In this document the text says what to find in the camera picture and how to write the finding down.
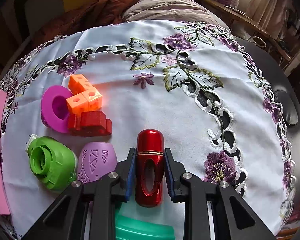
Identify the red metallic bottle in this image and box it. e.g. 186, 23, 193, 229
135, 129, 165, 207

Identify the purple yellow oval case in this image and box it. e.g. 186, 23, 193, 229
77, 142, 117, 184

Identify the green round plastic part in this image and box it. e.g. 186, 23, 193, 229
25, 134, 78, 192

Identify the magenta plastic spool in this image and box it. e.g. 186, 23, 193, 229
40, 85, 72, 133

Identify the teal plastic holder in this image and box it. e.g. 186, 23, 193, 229
115, 209, 175, 240

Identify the red plastic block piece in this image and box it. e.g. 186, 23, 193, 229
68, 111, 112, 137

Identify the orange cube block piece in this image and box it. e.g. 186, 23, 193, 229
66, 74, 103, 114

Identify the black leather cushion pad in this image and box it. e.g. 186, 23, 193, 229
274, 89, 299, 127

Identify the brown puffy jacket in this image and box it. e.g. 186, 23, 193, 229
31, 0, 139, 48

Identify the beige duvet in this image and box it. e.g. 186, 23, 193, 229
122, 0, 230, 31

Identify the wooden side shelf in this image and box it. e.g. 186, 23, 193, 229
195, 0, 292, 62

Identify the beige curtain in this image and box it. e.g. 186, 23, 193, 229
246, 0, 293, 40

